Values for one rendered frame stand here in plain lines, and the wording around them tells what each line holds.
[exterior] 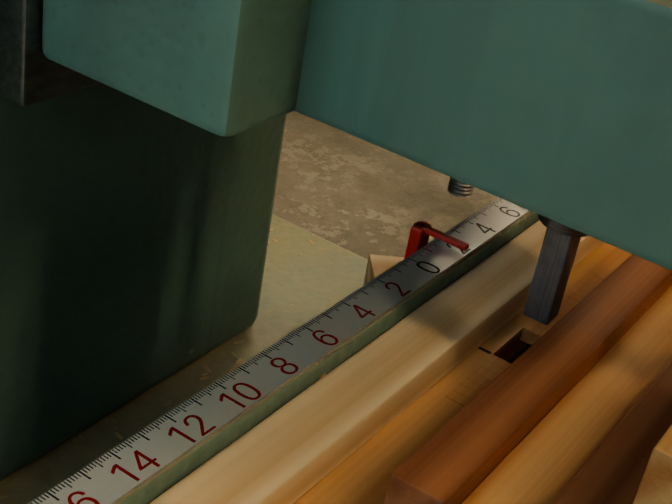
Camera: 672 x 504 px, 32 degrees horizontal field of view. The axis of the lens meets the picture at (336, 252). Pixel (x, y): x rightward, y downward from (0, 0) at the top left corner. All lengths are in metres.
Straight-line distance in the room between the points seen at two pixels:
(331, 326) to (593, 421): 0.08
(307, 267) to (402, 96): 0.34
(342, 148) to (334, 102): 2.43
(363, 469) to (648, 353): 0.11
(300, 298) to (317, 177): 1.98
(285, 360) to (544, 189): 0.09
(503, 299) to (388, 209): 2.16
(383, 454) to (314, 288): 0.34
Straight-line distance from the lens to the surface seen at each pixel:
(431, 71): 0.34
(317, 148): 2.77
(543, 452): 0.33
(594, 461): 0.32
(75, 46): 0.38
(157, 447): 0.29
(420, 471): 0.30
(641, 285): 0.41
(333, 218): 2.46
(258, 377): 0.32
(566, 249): 0.37
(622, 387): 0.36
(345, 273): 0.68
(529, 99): 0.33
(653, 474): 0.29
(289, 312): 0.64
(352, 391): 0.33
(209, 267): 0.55
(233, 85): 0.34
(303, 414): 0.32
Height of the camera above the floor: 1.14
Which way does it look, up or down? 29 degrees down
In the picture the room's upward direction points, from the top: 10 degrees clockwise
